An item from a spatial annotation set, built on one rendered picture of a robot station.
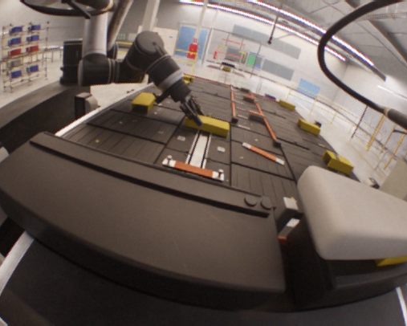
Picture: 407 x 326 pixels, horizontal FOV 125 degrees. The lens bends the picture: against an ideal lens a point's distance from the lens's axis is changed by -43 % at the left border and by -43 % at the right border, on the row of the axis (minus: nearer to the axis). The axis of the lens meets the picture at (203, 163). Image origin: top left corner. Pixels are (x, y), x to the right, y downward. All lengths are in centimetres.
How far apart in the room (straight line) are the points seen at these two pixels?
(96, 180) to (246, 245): 20
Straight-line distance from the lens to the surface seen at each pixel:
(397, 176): 479
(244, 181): 46
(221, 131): 67
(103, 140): 52
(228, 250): 20
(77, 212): 22
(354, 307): 47
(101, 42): 81
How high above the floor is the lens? 127
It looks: 33 degrees down
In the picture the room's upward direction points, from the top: 16 degrees clockwise
